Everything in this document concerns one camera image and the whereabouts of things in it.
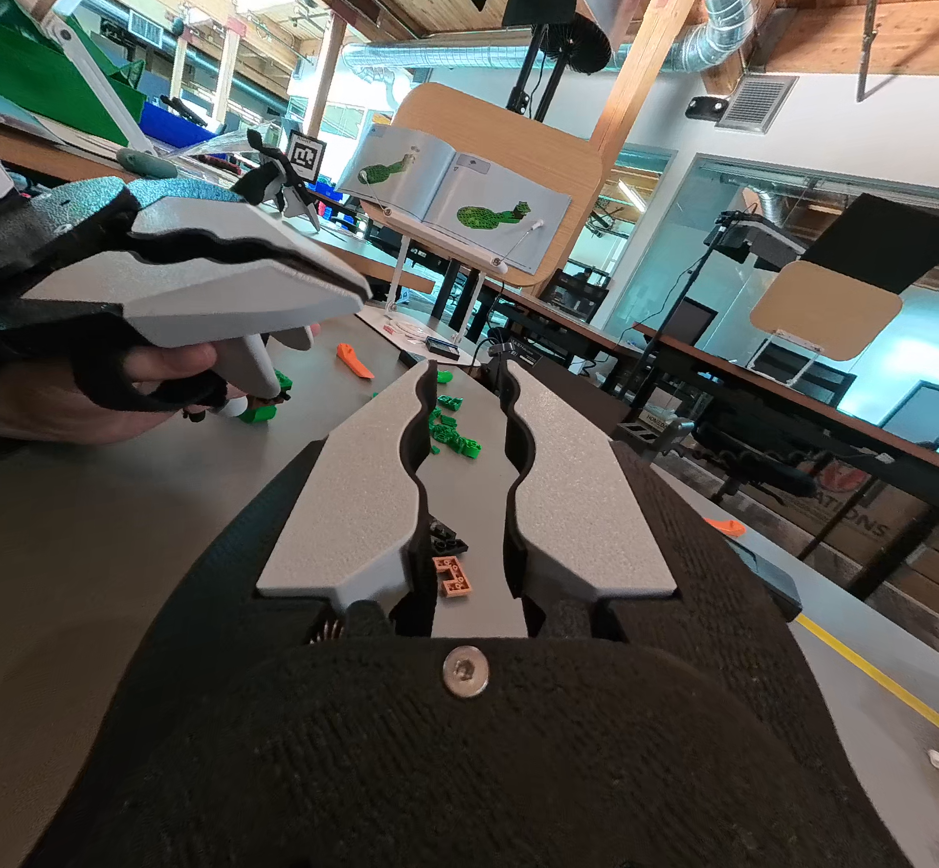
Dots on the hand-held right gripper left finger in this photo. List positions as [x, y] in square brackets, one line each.
[345, 516]

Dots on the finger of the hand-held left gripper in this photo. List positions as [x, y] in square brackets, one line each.
[220, 219]
[242, 303]

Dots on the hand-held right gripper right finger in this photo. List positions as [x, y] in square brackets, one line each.
[587, 516]

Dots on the green brick animal model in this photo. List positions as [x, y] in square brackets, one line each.
[260, 413]

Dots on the grey desk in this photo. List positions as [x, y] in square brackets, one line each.
[183, 516]

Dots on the person's left hand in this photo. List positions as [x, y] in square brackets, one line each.
[44, 413]

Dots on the black tool with marker tag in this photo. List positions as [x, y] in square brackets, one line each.
[271, 171]

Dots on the black wedge brick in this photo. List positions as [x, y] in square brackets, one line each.
[453, 547]
[440, 530]

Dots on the blue storage bin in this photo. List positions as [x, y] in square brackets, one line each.
[172, 121]

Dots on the salmon notched brick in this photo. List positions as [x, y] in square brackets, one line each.
[451, 578]

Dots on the orange brick separator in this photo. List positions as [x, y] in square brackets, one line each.
[352, 360]
[726, 527]

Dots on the green building baseplate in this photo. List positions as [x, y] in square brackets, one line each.
[44, 90]

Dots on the pile of green bricks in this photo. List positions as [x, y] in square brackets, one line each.
[458, 442]

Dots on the black flat block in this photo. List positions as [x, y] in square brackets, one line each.
[412, 359]

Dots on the black office chair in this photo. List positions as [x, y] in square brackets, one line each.
[755, 457]

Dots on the small black device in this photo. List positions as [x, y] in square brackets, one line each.
[442, 349]

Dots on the open instruction booklet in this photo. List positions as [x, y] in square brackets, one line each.
[440, 178]

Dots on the long wooden table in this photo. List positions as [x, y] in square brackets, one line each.
[807, 387]

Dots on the brown cardboard box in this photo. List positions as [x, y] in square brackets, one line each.
[865, 523]

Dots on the wooden book stand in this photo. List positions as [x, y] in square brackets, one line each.
[513, 149]
[821, 310]

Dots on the black panel board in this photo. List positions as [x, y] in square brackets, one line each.
[873, 244]

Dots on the camera on tripod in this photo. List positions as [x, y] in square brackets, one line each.
[755, 241]

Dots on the white wall vent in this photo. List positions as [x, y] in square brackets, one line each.
[755, 101]

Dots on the silver air duct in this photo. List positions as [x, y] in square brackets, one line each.
[722, 2]

